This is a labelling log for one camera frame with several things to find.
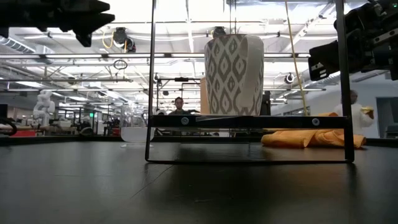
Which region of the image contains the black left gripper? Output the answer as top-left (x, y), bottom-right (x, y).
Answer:
top-left (0, 0), bottom-right (116, 48)

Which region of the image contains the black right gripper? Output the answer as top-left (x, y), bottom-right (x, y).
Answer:
top-left (307, 18), bottom-right (398, 82)

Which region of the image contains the grey white patterned mug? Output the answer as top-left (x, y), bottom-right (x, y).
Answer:
top-left (204, 33), bottom-right (265, 116)

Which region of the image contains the small clear plastic cup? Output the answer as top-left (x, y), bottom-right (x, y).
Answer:
top-left (119, 105), bottom-right (155, 144)

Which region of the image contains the person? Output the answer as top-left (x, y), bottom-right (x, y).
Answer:
top-left (169, 96), bottom-right (191, 116)
top-left (333, 89), bottom-right (376, 137)

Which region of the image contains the orange cloth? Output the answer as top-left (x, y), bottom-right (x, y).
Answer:
top-left (260, 111), bottom-right (367, 149)

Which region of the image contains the brown cardboard panel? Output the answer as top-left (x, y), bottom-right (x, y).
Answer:
top-left (199, 77), bottom-right (211, 115)

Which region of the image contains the red plastic bin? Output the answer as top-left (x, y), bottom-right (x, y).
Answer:
top-left (11, 129), bottom-right (37, 138)

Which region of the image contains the yellow hanging cable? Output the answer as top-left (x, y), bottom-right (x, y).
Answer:
top-left (284, 0), bottom-right (309, 116)

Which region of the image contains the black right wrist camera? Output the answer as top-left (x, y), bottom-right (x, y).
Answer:
top-left (334, 2), bottom-right (379, 43)

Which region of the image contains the silver ventilation duct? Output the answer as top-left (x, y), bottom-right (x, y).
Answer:
top-left (0, 35), bottom-right (37, 55)

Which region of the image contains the wooden shelf black metal frame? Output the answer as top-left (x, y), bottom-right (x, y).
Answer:
top-left (144, 0), bottom-right (356, 165)

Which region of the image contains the black background rig frame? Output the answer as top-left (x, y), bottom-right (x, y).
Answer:
top-left (155, 76), bottom-right (202, 116)

